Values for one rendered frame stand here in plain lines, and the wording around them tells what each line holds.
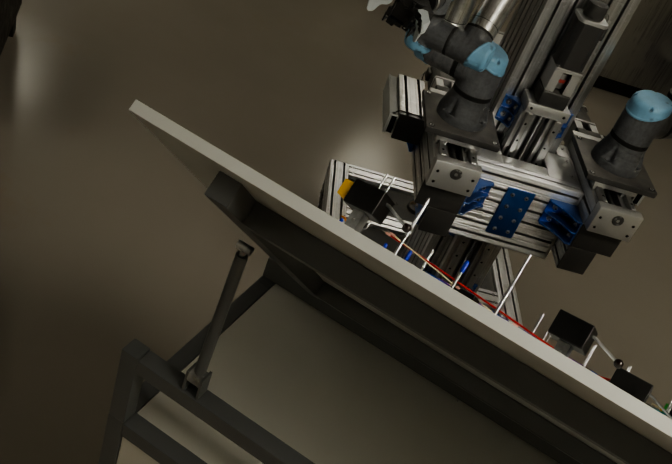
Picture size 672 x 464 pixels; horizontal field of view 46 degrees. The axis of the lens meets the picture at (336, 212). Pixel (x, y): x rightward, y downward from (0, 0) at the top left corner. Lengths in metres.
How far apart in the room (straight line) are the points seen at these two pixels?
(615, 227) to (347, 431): 1.03
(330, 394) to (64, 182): 1.98
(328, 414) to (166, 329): 1.26
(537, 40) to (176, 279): 1.64
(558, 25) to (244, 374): 1.32
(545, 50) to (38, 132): 2.32
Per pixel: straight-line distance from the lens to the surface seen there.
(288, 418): 1.80
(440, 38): 1.97
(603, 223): 2.40
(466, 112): 2.27
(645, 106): 2.40
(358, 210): 1.17
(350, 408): 1.87
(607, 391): 0.99
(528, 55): 2.44
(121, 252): 3.25
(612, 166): 2.45
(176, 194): 3.58
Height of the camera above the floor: 2.19
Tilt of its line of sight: 36 degrees down
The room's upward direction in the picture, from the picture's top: 21 degrees clockwise
